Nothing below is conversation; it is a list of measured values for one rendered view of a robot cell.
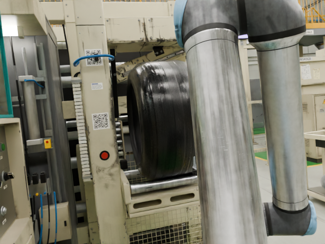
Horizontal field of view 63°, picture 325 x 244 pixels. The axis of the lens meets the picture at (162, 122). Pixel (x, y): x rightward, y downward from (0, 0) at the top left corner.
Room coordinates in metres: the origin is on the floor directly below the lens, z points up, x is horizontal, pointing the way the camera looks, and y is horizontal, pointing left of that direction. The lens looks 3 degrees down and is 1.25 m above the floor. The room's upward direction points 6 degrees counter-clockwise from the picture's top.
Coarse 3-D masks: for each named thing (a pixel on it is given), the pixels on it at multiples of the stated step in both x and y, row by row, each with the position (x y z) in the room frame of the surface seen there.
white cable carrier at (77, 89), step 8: (80, 88) 1.21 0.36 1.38; (80, 96) 1.21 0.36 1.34; (80, 104) 1.20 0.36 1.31; (80, 112) 1.20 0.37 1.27; (80, 120) 1.20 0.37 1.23; (80, 128) 1.20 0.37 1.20; (80, 136) 1.20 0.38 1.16; (80, 144) 1.20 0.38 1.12; (80, 152) 1.20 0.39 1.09; (88, 160) 1.23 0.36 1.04; (88, 168) 1.20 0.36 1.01
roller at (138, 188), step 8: (184, 176) 1.24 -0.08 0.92; (192, 176) 1.24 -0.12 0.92; (136, 184) 1.18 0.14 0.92; (144, 184) 1.18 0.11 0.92; (152, 184) 1.19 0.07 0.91; (160, 184) 1.20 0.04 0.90; (168, 184) 1.21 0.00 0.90; (176, 184) 1.22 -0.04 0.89; (184, 184) 1.23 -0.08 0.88; (136, 192) 1.17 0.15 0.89
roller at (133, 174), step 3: (126, 171) 1.45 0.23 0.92; (129, 171) 1.45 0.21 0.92; (132, 171) 1.45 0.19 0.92; (135, 171) 1.46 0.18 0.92; (138, 171) 1.46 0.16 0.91; (126, 174) 1.44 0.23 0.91; (129, 174) 1.44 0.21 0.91; (132, 174) 1.45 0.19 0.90; (135, 174) 1.45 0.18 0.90; (138, 174) 1.45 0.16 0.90; (129, 177) 1.44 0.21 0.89; (132, 177) 1.45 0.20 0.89; (135, 177) 1.46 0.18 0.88
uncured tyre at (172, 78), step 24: (144, 72) 1.17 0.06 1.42; (168, 72) 1.17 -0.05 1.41; (144, 96) 1.10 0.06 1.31; (168, 96) 1.09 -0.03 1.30; (144, 120) 1.09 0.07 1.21; (168, 120) 1.07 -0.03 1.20; (144, 144) 1.12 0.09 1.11; (168, 144) 1.08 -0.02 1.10; (192, 144) 1.11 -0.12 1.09; (144, 168) 1.19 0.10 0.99; (168, 168) 1.15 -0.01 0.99
